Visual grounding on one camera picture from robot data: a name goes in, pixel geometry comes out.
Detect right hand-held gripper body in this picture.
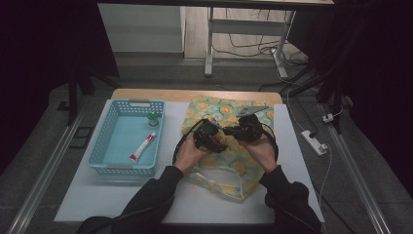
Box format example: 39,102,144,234
236,105,270,143

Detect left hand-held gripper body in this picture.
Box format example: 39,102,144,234
193,118,224,151

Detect floral yellow green cloth bag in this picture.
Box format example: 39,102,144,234
179,95,277,203

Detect small bottle with green cap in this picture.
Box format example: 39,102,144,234
147,111,162,128

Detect red and white tube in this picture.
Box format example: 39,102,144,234
129,132,157,163

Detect light blue plastic basket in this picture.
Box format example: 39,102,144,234
88,98,166,178

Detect person's left hand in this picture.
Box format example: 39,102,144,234
173,131,212,175

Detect person's right hand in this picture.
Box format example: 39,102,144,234
239,133,278,175

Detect white power strip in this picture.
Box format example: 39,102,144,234
300,130,328,156

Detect black metal stand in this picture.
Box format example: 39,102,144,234
285,16,361,135
66,32,122,127

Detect black floor plate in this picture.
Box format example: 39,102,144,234
69,126,95,150

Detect grey cabinet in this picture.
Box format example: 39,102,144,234
97,3,186,54

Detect white board mat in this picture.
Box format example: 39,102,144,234
54,98,325,225

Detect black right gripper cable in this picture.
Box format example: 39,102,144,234
259,122,281,164

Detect long white cable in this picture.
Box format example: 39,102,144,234
276,62,306,134

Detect tangle of black cables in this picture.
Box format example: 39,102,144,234
212,9,309,66

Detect thin white cable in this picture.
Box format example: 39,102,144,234
319,144,334,207

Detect white metal desk frame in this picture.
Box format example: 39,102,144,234
204,6,297,79

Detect aluminium rail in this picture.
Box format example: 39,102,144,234
6,108,86,234
319,103,393,234

